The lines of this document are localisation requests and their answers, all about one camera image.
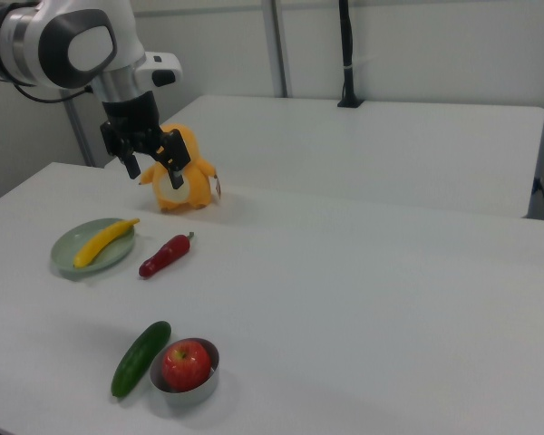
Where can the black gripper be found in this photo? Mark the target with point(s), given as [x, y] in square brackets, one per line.
[129, 120]

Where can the red chili pepper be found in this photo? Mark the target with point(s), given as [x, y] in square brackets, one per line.
[165, 254]

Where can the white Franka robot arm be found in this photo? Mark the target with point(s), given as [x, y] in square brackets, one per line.
[50, 41]

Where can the pale green plastic plate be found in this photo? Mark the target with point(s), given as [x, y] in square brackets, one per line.
[68, 247]

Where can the orange plush chick toy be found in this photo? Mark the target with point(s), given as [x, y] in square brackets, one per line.
[195, 176]

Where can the plush toy paper tag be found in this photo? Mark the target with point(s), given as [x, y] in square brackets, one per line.
[218, 186]

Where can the yellow banana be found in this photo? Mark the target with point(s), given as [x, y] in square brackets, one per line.
[100, 241]

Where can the green cucumber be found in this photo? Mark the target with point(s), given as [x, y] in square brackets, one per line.
[138, 360]

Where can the red apple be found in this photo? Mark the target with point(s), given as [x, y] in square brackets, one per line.
[186, 364]

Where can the round metal bowl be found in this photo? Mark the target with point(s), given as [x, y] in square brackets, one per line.
[195, 394]

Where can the grey aluminium frame post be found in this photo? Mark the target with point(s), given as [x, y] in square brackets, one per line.
[283, 45]
[79, 131]

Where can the black camera stand pole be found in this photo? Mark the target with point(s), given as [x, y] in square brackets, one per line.
[347, 54]

